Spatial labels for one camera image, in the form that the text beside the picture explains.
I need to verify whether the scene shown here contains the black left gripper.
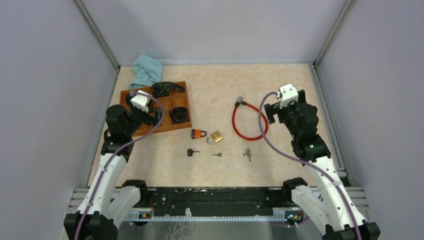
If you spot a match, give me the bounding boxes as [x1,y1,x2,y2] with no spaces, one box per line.
[124,95,165,136]

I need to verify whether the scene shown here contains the orange black padlock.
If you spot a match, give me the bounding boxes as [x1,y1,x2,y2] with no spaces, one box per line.
[190,129,207,139]

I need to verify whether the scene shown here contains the black head key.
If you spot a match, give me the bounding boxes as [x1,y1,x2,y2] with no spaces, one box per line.
[187,148,200,157]

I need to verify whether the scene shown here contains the red cable lock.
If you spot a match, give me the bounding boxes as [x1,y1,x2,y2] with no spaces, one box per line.
[231,96,269,141]

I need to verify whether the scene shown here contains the silver cable lock keys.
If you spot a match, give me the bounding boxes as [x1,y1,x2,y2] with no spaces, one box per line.
[243,149,252,162]

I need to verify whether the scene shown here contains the brass padlock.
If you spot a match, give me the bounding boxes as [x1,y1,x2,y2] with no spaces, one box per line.
[206,131,223,145]

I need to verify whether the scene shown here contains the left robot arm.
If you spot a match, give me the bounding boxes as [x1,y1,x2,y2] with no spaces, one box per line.
[63,104,150,240]

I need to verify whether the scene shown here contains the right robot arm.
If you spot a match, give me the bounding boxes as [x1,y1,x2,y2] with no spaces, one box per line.
[259,90,381,240]

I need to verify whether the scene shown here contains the dark patterned tie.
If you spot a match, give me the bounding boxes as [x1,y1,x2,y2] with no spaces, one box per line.
[150,81,186,98]

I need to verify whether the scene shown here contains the wooden divided tray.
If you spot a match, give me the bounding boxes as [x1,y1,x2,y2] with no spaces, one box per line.
[134,81,192,133]

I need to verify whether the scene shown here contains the rolled dark tie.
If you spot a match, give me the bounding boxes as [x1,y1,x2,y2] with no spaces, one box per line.
[169,106,190,125]

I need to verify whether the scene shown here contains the light blue towel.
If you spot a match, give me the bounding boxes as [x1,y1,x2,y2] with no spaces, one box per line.
[128,54,163,89]

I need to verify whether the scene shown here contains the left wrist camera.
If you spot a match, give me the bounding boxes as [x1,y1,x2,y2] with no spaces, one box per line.
[129,90,152,113]

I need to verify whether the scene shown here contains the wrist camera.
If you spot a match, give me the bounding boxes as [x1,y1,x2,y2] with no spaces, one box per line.
[276,83,299,109]
[129,90,152,113]

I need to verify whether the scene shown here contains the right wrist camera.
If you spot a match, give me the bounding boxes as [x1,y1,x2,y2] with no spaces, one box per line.
[276,83,299,109]

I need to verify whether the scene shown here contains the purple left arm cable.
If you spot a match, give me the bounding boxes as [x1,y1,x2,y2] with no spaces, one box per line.
[73,91,167,240]

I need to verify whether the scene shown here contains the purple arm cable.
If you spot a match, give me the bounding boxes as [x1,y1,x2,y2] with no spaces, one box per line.
[73,91,167,240]
[257,91,364,240]

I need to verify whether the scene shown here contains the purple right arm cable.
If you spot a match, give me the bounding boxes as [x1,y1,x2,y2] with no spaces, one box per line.
[257,91,364,240]

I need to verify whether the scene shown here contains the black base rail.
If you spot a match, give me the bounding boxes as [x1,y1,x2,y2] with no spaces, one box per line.
[134,186,296,215]

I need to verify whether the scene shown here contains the white slotted cable duct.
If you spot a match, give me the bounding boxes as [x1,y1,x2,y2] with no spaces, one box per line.
[124,208,306,224]

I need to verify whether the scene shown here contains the aluminium frame post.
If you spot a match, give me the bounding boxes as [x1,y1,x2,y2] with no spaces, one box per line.
[72,0,121,72]

